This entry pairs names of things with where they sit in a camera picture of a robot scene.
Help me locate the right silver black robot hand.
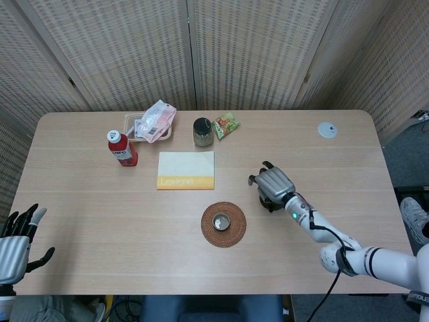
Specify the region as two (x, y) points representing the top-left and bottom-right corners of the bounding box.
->
(247, 160), (296, 203)

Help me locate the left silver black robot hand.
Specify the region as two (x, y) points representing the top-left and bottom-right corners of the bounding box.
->
(0, 203), (56, 285)

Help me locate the black cast iron teapot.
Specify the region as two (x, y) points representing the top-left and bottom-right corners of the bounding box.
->
(259, 193), (286, 213)

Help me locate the round woven rattan coaster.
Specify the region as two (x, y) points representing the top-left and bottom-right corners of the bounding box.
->
(200, 201), (247, 248)

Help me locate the black teacup grey inside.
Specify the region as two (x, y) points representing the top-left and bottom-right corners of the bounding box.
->
(212, 213), (231, 232)

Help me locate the grey fabric bundle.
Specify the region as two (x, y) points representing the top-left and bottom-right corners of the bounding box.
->
(9, 294), (107, 322)

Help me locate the green snack packet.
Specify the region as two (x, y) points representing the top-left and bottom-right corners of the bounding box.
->
(211, 112), (241, 140)

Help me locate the glass jar black lid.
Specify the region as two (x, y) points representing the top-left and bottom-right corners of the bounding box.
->
(192, 117), (215, 148)

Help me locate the white yellow Lexicon book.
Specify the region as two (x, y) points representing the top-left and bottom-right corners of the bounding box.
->
(156, 151), (216, 191)

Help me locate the pink white plastic bag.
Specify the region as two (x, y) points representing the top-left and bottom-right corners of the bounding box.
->
(133, 99), (178, 144)

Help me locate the dark blue seat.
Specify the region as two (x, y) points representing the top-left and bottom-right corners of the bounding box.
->
(139, 294), (284, 322)

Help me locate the white sneaker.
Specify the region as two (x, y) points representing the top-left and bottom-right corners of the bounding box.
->
(399, 197), (429, 249)

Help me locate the red NFC juice bottle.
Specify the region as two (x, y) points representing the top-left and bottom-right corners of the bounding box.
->
(106, 129), (139, 168)

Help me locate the beige plastic food container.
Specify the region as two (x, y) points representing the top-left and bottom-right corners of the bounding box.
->
(124, 113), (175, 144)

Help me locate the woven folding screen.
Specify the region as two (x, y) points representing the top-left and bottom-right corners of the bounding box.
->
(0, 0), (429, 222)

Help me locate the white round cable grommet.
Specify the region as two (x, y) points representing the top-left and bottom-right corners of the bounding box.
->
(317, 122), (337, 138)

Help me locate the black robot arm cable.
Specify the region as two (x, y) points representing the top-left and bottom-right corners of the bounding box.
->
(306, 210), (361, 322)

